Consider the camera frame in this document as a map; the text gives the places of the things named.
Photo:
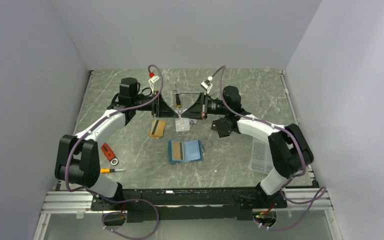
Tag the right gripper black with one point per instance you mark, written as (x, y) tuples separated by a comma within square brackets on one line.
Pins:
[(199, 110)]

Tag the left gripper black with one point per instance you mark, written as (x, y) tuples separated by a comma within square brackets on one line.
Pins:
[(159, 108)]

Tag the single silver VIP card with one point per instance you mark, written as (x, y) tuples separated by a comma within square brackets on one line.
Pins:
[(182, 124)]

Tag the blue leather card holder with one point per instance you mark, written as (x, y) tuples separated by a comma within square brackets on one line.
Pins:
[(193, 152)]

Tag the single gold credit card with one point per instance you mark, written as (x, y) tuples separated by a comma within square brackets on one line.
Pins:
[(178, 152)]

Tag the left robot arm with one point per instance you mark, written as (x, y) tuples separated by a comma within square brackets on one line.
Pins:
[(78, 160)]

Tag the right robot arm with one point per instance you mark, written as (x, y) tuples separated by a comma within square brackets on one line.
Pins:
[(287, 147)]

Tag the silver credit card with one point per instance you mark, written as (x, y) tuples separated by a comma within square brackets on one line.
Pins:
[(193, 121)]

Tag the black credit card stack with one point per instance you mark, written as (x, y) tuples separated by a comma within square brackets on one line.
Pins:
[(223, 127)]

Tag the silver open-end wrench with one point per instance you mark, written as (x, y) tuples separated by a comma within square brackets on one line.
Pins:
[(181, 91)]

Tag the red adjustable wrench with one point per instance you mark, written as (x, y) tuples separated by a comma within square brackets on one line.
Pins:
[(109, 154)]

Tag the clear plastic screw box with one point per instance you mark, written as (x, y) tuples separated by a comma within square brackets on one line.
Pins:
[(261, 159)]

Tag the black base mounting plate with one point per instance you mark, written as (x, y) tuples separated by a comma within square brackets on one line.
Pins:
[(239, 203)]

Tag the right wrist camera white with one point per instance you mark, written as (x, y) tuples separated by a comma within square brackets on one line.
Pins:
[(206, 85)]

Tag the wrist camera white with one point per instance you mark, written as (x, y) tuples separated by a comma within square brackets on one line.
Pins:
[(206, 85), (153, 80)]

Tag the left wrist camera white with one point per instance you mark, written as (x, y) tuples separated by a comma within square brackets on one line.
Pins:
[(153, 80)]

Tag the yellow handle screwdriver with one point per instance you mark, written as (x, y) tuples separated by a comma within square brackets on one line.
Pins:
[(110, 170)]

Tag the aluminium frame rail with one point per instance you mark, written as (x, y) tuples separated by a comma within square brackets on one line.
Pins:
[(79, 204)]

